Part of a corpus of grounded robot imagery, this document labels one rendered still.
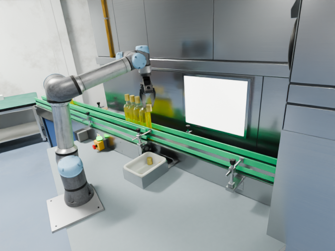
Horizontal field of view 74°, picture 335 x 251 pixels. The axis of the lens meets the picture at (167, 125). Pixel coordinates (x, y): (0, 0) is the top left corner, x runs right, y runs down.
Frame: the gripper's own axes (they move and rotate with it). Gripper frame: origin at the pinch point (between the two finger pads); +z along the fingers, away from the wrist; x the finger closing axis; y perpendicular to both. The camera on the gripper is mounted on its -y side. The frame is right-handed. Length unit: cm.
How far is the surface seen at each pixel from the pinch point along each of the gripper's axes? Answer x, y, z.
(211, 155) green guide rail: -29.7, -31.5, 22.6
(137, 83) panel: 4.7, 35.3, -6.8
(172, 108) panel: -16.6, 9.4, 7.4
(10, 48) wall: 206, 311, -28
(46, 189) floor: 121, 91, 115
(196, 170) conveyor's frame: -22.5, -26.2, 34.9
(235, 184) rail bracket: -35, -51, 28
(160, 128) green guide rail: -6.9, 7.2, 20.1
